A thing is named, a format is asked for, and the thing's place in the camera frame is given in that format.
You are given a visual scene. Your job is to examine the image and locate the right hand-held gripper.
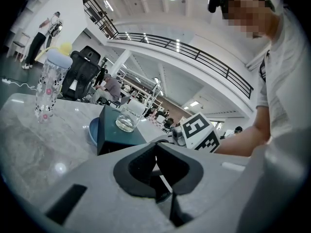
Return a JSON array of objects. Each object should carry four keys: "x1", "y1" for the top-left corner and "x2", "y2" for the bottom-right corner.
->
[{"x1": 170, "y1": 112, "x2": 221, "y2": 154}]

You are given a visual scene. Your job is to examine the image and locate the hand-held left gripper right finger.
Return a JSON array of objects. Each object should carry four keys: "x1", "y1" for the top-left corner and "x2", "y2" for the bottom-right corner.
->
[{"x1": 155, "y1": 141, "x2": 252, "y2": 233}]

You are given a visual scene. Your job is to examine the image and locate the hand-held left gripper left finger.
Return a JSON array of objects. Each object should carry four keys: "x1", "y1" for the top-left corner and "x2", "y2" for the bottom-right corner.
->
[{"x1": 21, "y1": 141, "x2": 178, "y2": 233}]

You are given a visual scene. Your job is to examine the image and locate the person's right forearm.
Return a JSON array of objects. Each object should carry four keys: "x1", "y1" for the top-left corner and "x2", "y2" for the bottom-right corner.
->
[{"x1": 214, "y1": 123, "x2": 272, "y2": 158}]

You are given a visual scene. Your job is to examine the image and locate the dark teal box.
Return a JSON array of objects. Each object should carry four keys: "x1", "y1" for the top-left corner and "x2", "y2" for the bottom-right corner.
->
[{"x1": 97, "y1": 104, "x2": 156, "y2": 156}]

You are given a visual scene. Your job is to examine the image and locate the white metal shelf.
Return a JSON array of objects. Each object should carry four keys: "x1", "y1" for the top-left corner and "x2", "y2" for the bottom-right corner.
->
[{"x1": 145, "y1": 76, "x2": 164, "y2": 109}]

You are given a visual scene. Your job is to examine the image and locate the blue round plate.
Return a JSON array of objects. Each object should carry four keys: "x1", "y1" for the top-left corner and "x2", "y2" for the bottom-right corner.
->
[{"x1": 88, "y1": 117, "x2": 102, "y2": 147}]

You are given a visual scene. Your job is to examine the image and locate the clear glass jar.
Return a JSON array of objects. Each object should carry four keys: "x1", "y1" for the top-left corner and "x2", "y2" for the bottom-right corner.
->
[{"x1": 115, "y1": 105, "x2": 142, "y2": 133}]

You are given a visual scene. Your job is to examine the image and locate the blue chair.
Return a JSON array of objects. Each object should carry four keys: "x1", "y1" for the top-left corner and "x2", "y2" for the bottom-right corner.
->
[{"x1": 106, "y1": 95, "x2": 132, "y2": 109}]

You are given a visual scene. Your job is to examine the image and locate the black balcony railing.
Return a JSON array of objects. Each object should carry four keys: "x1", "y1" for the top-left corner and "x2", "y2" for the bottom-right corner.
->
[{"x1": 81, "y1": 0, "x2": 255, "y2": 100}]

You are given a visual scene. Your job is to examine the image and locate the person's grey shirt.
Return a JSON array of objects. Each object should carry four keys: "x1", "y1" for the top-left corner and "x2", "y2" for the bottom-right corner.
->
[{"x1": 255, "y1": 7, "x2": 311, "y2": 142}]

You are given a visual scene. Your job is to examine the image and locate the clear bottle with yellow lid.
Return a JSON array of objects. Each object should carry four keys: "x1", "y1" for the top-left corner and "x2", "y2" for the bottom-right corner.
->
[{"x1": 35, "y1": 42, "x2": 74, "y2": 124}]

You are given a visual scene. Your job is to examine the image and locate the black office chair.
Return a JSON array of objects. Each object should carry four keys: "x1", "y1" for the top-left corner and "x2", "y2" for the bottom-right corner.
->
[{"x1": 59, "y1": 45, "x2": 102, "y2": 101}]

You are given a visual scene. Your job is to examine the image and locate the person's head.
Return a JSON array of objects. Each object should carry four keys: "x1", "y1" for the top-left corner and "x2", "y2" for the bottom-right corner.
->
[{"x1": 220, "y1": 0, "x2": 280, "y2": 40}]

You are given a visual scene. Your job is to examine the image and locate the white chair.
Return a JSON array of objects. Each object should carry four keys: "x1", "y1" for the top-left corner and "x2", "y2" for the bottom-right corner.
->
[{"x1": 6, "y1": 31, "x2": 31, "y2": 63}]

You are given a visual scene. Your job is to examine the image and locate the black shoulder strap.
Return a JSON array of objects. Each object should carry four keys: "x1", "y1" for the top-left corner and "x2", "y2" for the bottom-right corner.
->
[{"x1": 259, "y1": 49, "x2": 271, "y2": 83}]

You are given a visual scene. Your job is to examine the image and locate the black head camera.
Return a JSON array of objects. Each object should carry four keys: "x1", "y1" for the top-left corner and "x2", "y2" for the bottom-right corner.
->
[{"x1": 207, "y1": 0, "x2": 225, "y2": 14}]

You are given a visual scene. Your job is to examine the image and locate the white power cable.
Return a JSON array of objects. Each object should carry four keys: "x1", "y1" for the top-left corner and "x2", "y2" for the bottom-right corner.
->
[{"x1": 9, "y1": 81, "x2": 37, "y2": 90}]

